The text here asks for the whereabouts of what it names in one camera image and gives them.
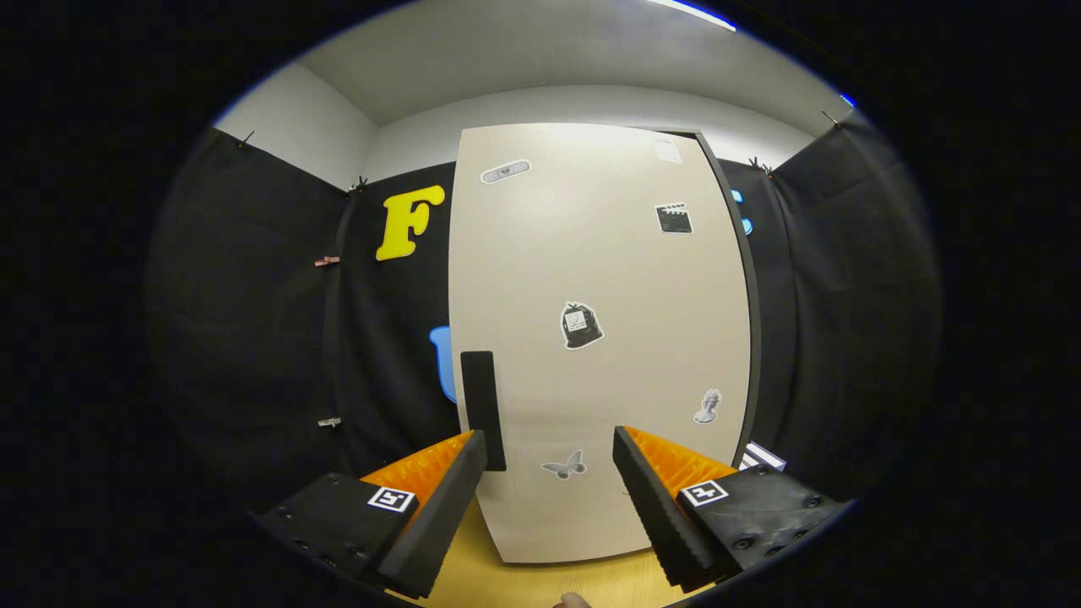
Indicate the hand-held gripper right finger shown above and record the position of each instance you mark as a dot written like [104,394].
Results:
[654,515]

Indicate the grey shoe cabinet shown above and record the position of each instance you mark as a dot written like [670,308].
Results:
[754,338]

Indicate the black backdrop cloth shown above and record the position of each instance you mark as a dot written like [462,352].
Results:
[245,338]

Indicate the white book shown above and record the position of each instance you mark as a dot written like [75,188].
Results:
[763,458]

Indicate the long ceiling light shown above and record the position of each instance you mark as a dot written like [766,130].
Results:
[692,13]

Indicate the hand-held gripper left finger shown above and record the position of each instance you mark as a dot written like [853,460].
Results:
[439,515]

